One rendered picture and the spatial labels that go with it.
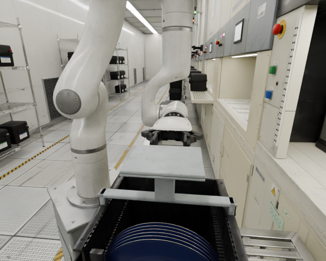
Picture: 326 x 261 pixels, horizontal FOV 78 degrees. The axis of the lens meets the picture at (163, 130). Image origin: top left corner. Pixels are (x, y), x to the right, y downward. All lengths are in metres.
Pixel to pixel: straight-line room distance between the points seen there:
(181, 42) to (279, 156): 0.58
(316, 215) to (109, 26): 0.76
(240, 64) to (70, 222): 2.09
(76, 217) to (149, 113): 0.41
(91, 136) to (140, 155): 0.38
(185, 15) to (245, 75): 1.81
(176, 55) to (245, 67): 1.80
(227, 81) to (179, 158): 2.06
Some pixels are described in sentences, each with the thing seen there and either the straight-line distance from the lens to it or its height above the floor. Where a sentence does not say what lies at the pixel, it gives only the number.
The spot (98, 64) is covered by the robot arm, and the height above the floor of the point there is 1.22.
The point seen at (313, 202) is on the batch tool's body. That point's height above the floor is 0.87.
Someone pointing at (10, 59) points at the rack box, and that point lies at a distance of 3.38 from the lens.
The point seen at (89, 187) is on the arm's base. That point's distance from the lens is 0.78.
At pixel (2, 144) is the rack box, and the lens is 3.18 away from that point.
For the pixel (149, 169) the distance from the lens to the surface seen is 0.30.
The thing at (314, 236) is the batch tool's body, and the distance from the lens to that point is 0.74.
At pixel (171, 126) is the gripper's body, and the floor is 1.08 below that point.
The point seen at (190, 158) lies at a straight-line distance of 0.33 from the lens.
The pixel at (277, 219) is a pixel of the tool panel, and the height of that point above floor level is 0.68.
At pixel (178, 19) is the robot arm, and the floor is 1.34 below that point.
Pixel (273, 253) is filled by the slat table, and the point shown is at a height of 0.76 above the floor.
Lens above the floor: 1.23
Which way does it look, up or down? 19 degrees down
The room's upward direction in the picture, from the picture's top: straight up
